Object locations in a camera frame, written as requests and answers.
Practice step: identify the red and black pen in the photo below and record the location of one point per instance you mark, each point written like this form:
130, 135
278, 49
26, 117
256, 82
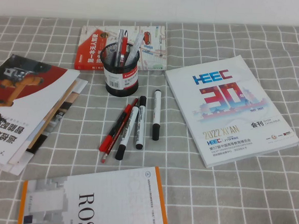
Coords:
115, 127

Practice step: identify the black mesh pen holder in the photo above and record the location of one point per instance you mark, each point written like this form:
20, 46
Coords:
120, 82

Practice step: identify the pens inside holder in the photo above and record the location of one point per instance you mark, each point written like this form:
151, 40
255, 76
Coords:
136, 44

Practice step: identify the silver clear pen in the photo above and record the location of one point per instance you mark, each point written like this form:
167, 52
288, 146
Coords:
119, 44

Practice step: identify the white marker with black cap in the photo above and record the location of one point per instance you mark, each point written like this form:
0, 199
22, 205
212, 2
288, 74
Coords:
128, 131
139, 124
156, 112

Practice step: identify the red striped pencil with eraser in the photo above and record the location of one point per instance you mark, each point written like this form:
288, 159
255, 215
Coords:
111, 146

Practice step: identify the white HEEC catalogue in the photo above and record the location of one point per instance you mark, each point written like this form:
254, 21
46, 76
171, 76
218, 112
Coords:
230, 117

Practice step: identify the red book with map cover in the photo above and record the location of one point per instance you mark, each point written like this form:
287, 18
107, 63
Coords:
89, 52

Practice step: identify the booklet with brown photo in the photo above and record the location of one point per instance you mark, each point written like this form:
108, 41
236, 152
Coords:
63, 104

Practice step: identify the grey checked tablecloth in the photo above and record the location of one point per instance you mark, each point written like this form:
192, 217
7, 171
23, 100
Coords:
210, 197

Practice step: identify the white orange ROS book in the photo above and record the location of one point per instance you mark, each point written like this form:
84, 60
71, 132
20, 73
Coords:
95, 202

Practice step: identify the red white robot brochure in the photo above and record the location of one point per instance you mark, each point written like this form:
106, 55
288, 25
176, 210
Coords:
20, 104

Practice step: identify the white paper sheets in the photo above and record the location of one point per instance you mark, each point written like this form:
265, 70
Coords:
16, 166

